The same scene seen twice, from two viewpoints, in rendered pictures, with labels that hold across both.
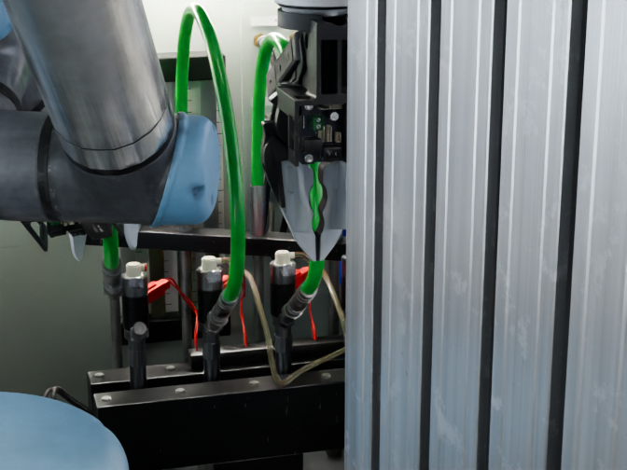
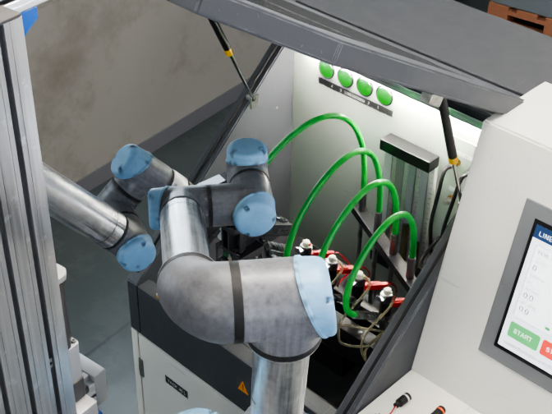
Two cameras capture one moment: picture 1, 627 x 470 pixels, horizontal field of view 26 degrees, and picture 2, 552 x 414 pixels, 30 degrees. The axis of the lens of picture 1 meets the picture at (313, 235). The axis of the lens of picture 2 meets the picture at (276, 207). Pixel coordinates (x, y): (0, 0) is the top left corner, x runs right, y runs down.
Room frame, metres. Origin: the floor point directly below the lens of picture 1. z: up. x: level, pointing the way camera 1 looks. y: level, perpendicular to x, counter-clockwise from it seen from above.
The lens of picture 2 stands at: (0.29, -1.37, 2.57)
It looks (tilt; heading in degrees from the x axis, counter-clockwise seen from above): 36 degrees down; 58
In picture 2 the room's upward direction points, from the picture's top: 1 degrees clockwise
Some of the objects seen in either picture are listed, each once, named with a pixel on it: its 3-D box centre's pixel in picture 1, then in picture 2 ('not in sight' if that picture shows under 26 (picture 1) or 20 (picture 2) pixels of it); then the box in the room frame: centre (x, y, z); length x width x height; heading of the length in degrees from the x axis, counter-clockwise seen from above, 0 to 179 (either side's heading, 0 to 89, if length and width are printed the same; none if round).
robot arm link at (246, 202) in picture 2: not in sight; (242, 204); (1.02, -0.09, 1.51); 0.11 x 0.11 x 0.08; 66
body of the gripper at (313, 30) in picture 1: (324, 86); (244, 241); (1.07, -0.01, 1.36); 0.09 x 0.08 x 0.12; 15
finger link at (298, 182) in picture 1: (304, 214); not in sight; (1.07, 0.01, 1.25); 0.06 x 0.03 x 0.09; 15
